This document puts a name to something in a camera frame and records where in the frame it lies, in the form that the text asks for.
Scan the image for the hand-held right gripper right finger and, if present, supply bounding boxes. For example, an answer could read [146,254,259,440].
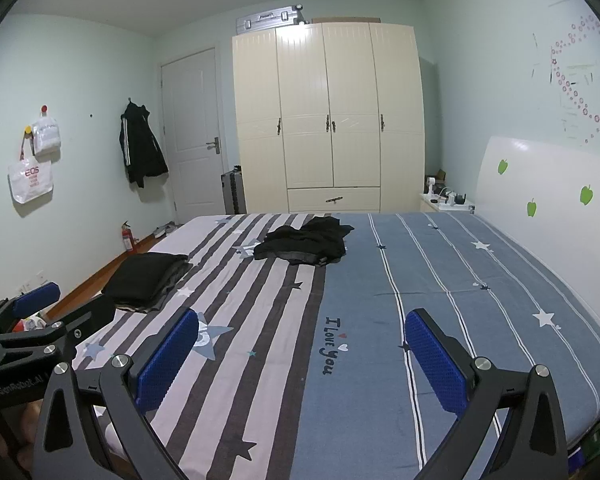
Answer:
[405,308,568,480]

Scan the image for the white plastic bag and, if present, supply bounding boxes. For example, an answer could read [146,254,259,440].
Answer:
[31,112,62,156]

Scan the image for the silver suitcase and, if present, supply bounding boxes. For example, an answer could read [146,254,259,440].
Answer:
[236,4,308,35]

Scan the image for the white nightstand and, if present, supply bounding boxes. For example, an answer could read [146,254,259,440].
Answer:
[419,192,476,214]

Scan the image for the dark ribbed suitcase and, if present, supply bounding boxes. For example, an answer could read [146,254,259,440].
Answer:
[220,165,247,215]

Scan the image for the cream wardrobe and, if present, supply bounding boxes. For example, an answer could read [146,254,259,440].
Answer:
[231,22,426,214]

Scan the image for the red fire extinguisher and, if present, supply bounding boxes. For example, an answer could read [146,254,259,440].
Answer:
[120,220,140,253]

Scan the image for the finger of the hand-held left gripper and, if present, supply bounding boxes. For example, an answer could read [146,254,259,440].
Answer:
[11,282,62,322]
[42,297,117,358]

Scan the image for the pink circle wall stickers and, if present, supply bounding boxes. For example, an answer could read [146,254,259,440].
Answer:
[550,12,600,146]

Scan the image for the striped star bed sheet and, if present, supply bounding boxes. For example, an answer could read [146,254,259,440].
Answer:
[72,211,600,480]

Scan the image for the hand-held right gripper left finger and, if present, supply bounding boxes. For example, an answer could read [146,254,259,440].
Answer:
[32,307,199,480]

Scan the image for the black striped jacket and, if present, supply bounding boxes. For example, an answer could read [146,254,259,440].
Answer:
[119,100,170,189]

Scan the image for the stack of folded dark clothes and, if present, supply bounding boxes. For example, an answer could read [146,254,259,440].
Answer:
[100,252,193,315]

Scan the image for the white door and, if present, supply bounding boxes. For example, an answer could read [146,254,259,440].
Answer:
[160,48,223,225]

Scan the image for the black pants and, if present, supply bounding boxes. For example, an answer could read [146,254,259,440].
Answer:
[252,216,356,267]

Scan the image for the white bed headboard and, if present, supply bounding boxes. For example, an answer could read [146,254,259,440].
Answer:
[472,135,600,361]

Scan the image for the white tote bag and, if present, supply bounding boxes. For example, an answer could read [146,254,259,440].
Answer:
[7,132,55,205]

